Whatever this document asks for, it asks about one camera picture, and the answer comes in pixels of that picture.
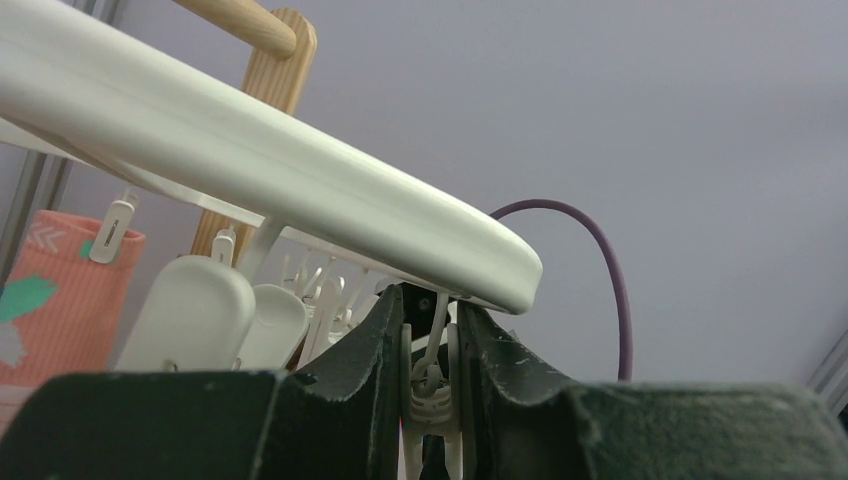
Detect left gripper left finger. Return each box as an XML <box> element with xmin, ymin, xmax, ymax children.
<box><xmin>1</xmin><ymin>286</ymin><xmax>404</xmax><ymax>479</ymax></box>

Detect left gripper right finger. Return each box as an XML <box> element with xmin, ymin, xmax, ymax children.
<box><xmin>457</xmin><ymin>302</ymin><xmax>847</xmax><ymax>479</ymax></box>

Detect white clip hanger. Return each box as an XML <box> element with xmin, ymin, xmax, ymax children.
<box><xmin>0</xmin><ymin>0</ymin><xmax>545</xmax><ymax>480</ymax></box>

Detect pink sock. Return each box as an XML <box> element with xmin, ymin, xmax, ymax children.
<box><xmin>1</xmin><ymin>210</ymin><xmax>146</xmax><ymax>429</ymax></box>

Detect wooden rack stand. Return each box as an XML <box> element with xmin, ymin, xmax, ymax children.
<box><xmin>173</xmin><ymin>0</ymin><xmax>319</xmax><ymax>260</ymax></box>

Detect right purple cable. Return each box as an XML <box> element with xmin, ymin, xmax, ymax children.
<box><xmin>488</xmin><ymin>198</ymin><xmax>635</xmax><ymax>384</ymax></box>

